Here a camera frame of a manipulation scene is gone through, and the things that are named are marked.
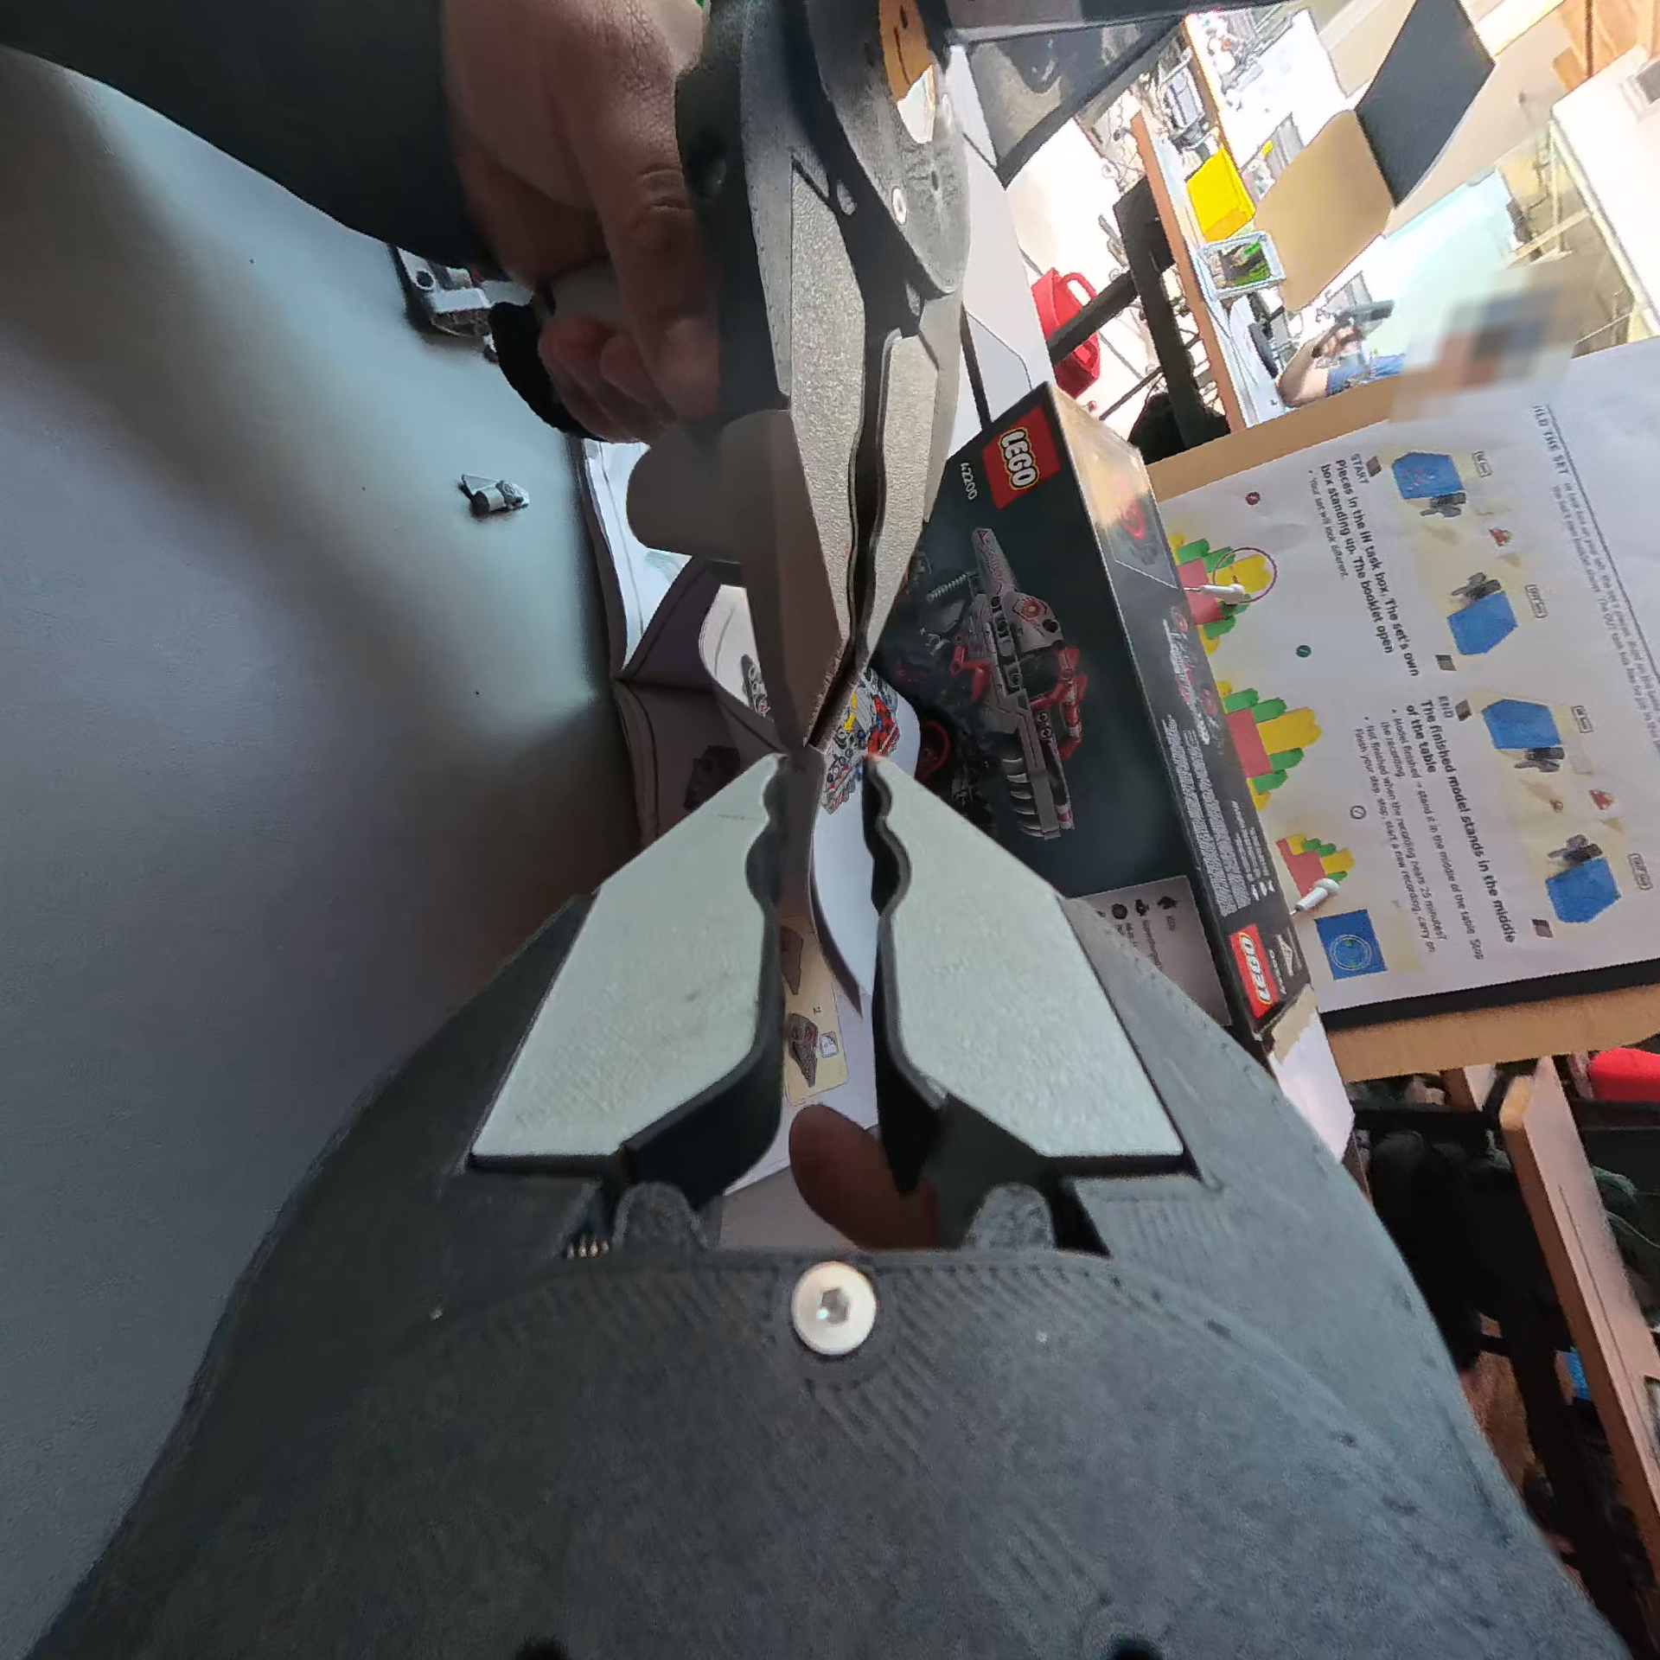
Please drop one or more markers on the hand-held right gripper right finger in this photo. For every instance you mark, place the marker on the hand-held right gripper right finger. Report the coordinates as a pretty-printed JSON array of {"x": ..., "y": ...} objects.
[{"x": 1024, "y": 1013}]

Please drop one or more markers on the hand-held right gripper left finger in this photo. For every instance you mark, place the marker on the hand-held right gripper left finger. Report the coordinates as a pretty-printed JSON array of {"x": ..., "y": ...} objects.
[{"x": 635, "y": 999}]

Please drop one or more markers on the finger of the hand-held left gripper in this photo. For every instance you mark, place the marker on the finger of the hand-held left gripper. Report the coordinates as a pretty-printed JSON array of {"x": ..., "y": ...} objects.
[
  {"x": 805, "y": 519},
  {"x": 915, "y": 494}
]

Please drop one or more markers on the white instruction booklet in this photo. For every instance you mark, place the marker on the white instruction booklet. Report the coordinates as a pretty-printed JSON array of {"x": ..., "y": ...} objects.
[{"x": 842, "y": 883}]

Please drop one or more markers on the lego instruction booklet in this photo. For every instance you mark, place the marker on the lego instruction booklet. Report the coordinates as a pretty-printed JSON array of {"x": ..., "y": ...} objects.
[{"x": 674, "y": 727}]

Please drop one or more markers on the black lego set box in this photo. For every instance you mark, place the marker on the black lego set box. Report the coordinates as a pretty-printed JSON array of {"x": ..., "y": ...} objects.
[{"x": 1103, "y": 675}]

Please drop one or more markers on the small grey lego piece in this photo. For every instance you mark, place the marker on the small grey lego piece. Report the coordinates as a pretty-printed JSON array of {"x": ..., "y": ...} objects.
[{"x": 492, "y": 496}]

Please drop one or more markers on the partly built lego model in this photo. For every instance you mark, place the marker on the partly built lego model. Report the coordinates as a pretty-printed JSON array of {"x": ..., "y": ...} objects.
[{"x": 441, "y": 294}]

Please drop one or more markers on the person's right hand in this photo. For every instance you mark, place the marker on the person's right hand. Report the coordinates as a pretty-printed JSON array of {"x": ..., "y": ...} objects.
[{"x": 850, "y": 1181}]

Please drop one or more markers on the person's left hand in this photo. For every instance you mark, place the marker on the person's left hand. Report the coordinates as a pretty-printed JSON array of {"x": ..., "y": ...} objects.
[{"x": 572, "y": 144}]

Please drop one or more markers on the yellow bin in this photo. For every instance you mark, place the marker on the yellow bin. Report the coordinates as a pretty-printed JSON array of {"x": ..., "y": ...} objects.
[{"x": 1220, "y": 195}]

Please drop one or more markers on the cardboard box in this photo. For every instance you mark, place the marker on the cardboard box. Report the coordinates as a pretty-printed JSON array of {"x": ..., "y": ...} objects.
[{"x": 1322, "y": 209}]

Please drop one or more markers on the printed instruction poster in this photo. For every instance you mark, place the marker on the printed instruction poster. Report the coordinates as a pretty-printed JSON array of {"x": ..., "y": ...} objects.
[{"x": 1427, "y": 727}]

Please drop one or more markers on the wooden table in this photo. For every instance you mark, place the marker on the wooden table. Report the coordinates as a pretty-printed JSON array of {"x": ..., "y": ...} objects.
[{"x": 1556, "y": 1221}]

